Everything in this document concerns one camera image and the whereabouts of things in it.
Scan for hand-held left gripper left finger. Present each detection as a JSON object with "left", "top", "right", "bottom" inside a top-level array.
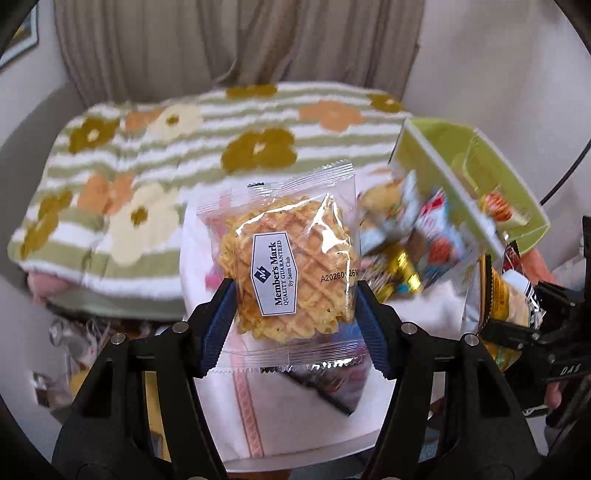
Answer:
[{"left": 51, "top": 278, "right": 236, "bottom": 480}]

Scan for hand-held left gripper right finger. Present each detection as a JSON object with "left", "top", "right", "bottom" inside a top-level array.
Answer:
[{"left": 356, "top": 279, "right": 543, "bottom": 480}]

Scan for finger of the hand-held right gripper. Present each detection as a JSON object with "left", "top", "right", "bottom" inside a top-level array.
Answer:
[
  {"left": 479, "top": 318, "right": 543, "bottom": 357},
  {"left": 530, "top": 280, "right": 580, "bottom": 308}
]

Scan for silver yellow biscuit packet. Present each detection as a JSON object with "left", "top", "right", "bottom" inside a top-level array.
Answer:
[{"left": 463, "top": 244, "right": 546, "bottom": 376}]

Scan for red orange snack packet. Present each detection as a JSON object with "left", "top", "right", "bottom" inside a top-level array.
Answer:
[{"left": 478, "top": 190, "right": 533, "bottom": 228}]

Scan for clear waffle cookie packet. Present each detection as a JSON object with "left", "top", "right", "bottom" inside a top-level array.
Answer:
[{"left": 196, "top": 158, "right": 370, "bottom": 376}]

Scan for heap of assorted snack packets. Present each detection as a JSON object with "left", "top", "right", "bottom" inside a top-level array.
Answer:
[{"left": 358, "top": 170, "right": 472, "bottom": 304}]

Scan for green cardboard box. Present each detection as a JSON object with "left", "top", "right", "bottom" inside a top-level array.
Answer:
[{"left": 388, "top": 117, "right": 551, "bottom": 265}]

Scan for person's right hand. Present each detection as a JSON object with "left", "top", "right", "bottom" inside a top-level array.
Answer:
[{"left": 545, "top": 381, "right": 567, "bottom": 412}]

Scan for peach cloth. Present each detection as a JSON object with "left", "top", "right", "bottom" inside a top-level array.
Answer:
[{"left": 517, "top": 249, "right": 560, "bottom": 288}]

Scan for dark printed snack packet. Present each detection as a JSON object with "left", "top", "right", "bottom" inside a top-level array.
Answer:
[{"left": 277, "top": 367, "right": 366, "bottom": 417}]

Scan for white towel with pink stripe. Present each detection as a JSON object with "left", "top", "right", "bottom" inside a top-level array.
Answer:
[{"left": 178, "top": 178, "right": 481, "bottom": 474}]

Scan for crumpled clear plastic bags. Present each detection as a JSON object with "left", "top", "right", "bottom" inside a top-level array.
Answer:
[{"left": 28, "top": 314, "right": 185, "bottom": 418}]

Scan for pink cloth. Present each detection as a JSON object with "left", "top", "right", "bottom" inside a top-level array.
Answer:
[{"left": 27, "top": 272, "right": 80, "bottom": 303}]

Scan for green striped floral blanket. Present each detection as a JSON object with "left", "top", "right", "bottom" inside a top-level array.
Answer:
[{"left": 7, "top": 83, "right": 416, "bottom": 320}]

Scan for framed picture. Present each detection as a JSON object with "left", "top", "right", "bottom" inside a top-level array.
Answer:
[{"left": 0, "top": 4, "right": 40, "bottom": 71}]

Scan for black cable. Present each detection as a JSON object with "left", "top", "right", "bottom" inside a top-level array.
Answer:
[{"left": 538, "top": 134, "right": 591, "bottom": 206}]

